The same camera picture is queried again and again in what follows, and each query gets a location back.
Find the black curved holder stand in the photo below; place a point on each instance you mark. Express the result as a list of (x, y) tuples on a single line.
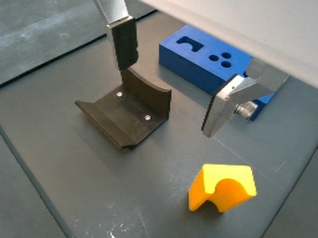
[(132, 111)]

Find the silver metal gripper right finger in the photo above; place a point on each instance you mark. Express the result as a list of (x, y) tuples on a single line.
[(235, 98)]

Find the blue shape sorting board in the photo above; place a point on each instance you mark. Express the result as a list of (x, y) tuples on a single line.
[(202, 58)]

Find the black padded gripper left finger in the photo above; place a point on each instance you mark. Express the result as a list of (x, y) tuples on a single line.
[(121, 30)]

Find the yellow arch block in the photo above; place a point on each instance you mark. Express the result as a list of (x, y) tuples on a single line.
[(227, 185)]

